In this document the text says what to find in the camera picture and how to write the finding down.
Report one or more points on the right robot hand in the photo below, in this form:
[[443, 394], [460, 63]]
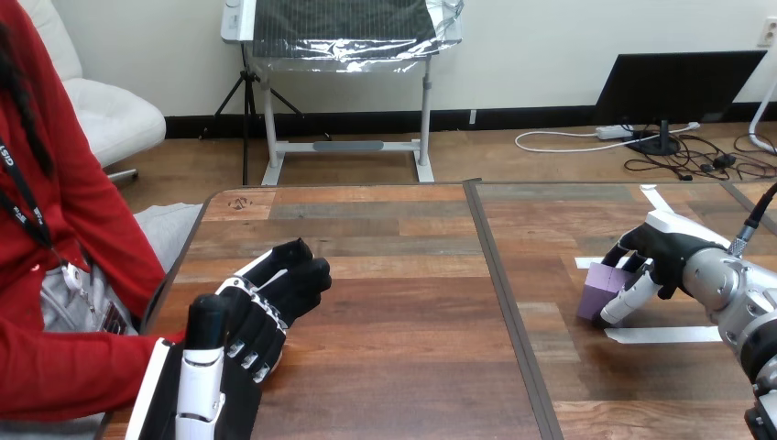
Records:
[[665, 249]]

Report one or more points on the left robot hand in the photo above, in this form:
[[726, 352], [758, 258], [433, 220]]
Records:
[[261, 316]]

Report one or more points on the purple block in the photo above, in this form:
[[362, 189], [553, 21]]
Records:
[[598, 291]]

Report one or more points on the person's forearm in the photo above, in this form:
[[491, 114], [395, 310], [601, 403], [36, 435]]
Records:
[[73, 370]]

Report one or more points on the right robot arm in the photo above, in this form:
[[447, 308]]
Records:
[[728, 291]]

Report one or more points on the person's body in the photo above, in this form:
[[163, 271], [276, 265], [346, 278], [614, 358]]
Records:
[[67, 182]]

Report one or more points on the white power strip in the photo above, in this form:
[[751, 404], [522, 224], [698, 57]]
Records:
[[614, 132]]

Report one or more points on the white stand leg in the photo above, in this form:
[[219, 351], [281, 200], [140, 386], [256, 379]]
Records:
[[759, 124]]

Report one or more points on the dark screen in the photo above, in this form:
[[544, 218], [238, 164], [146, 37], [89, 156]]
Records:
[[674, 85]]

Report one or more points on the white desk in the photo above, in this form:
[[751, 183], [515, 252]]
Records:
[[346, 146]]

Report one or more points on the black tripod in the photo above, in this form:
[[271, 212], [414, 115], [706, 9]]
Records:
[[246, 109]]

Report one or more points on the white cushioned chair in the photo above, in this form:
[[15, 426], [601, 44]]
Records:
[[112, 115]]

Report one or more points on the foil sheet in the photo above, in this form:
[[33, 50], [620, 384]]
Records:
[[340, 33]]

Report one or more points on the white wall outlet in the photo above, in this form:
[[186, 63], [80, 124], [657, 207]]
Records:
[[768, 31]]

